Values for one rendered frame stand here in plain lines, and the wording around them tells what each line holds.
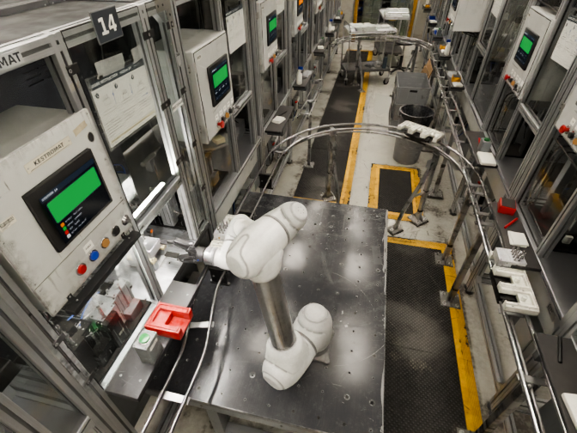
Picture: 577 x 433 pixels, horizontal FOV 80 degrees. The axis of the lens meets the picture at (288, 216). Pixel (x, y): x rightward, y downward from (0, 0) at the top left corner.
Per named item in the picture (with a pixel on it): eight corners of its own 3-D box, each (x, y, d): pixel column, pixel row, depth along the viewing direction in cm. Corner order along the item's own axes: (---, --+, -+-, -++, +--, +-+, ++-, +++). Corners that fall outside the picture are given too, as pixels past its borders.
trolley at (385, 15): (404, 67, 693) (416, 12, 630) (375, 67, 697) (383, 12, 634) (397, 55, 757) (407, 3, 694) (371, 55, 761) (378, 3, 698)
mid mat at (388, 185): (423, 223, 336) (424, 222, 335) (367, 216, 346) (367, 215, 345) (418, 168, 410) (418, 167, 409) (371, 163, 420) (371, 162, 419)
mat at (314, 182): (348, 210, 352) (348, 210, 351) (291, 203, 362) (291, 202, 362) (373, 51, 785) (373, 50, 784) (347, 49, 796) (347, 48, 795)
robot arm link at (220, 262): (216, 271, 170) (225, 247, 176) (246, 277, 167) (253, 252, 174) (210, 262, 161) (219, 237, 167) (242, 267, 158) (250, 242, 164)
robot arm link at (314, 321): (337, 334, 166) (341, 307, 151) (316, 363, 155) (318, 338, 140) (309, 316, 173) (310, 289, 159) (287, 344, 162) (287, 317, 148)
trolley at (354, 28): (343, 87, 616) (349, 26, 554) (337, 76, 659) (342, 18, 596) (391, 84, 621) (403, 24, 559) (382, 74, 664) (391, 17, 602)
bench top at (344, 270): (381, 450, 137) (383, 447, 135) (142, 389, 156) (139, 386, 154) (386, 213, 248) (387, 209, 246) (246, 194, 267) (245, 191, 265)
